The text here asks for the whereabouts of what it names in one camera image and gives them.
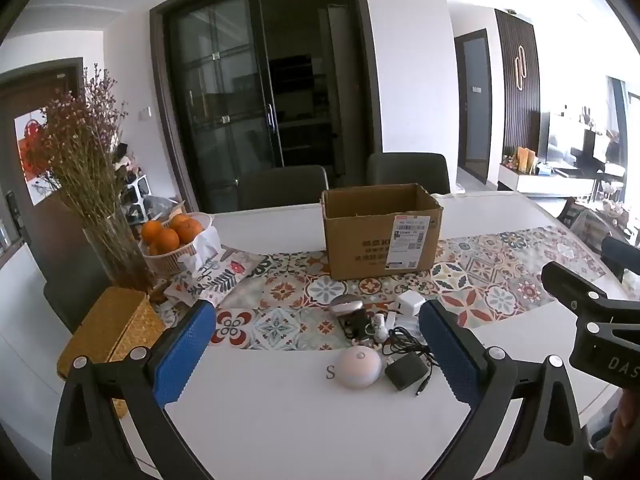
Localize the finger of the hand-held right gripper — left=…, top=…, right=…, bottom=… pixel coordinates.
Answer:
left=600, top=236, right=640, bottom=282
left=541, top=260, right=640, bottom=322

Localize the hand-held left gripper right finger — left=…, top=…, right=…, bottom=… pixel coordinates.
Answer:
left=418, top=299, right=586, bottom=480

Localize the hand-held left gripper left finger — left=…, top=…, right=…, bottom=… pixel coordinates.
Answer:
left=51, top=299, right=217, bottom=480

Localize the black adapter cable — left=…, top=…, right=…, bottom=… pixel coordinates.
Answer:
left=385, top=326, right=441, bottom=396

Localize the black power adapter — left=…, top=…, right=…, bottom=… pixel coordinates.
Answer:
left=384, top=351, right=430, bottom=391

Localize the white charger cube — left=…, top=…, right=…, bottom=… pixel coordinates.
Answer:
left=396, top=290, right=426, bottom=319

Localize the pink round device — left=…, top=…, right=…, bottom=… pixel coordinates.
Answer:
left=334, top=347, right=383, bottom=388

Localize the cardboard box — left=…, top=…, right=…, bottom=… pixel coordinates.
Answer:
left=320, top=183, right=444, bottom=281

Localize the person's right hand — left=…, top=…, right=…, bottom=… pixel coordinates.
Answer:
left=602, top=392, right=640, bottom=461

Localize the yellow woven box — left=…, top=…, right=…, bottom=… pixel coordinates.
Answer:
left=56, top=287, right=166, bottom=418

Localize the floral fabric tissue pouch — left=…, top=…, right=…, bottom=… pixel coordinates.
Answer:
left=165, top=225, right=268, bottom=306

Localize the white fruit basket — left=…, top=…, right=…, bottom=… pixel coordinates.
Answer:
left=137, top=211, right=216, bottom=276

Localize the black rectangular device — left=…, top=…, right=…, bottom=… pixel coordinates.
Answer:
left=342, top=310, right=372, bottom=341

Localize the white low cabinet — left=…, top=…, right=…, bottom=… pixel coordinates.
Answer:
left=498, top=162, right=596, bottom=197

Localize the pink silver oval case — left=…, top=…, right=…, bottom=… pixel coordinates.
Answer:
left=330, top=294, right=365, bottom=317

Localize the glass vase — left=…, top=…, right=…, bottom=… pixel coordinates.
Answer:
left=82, top=210, right=156, bottom=293

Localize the dark dining chair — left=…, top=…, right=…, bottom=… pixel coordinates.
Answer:
left=237, top=165, right=329, bottom=211
left=44, top=260, right=112, bottom=333
left=366, top=152, right=451, bottom=195

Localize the patterned table runner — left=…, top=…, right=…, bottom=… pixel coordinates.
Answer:
left=160, top=225, right=608, bottom=351

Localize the cluttered white shelf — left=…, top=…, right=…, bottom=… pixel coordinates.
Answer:
left=114, top=144, right=151, bottom=213

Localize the dark hallway door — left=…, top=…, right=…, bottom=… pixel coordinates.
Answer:
left=455, top=29, right=493, bottom=183

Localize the dried flower bunch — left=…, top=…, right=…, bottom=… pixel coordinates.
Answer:
left=37, top=64, right=131, bottom=222

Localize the red door decoration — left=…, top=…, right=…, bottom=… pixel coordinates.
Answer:
left=15, top=110, right=57, bottom=206

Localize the black glass sliding door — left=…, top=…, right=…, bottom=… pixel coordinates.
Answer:
left=150, top=0, right=383, bottom=213

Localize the brown wooden door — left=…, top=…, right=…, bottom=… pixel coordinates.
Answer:
left=0, top=57, right=83, bottom=261

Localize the key ring with charms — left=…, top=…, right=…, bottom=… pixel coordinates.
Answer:
left=365, top=312, right=392, bottom=350

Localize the dark slatted wall panel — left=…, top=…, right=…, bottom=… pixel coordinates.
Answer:
left=495, top=9, right=542, bottom=161

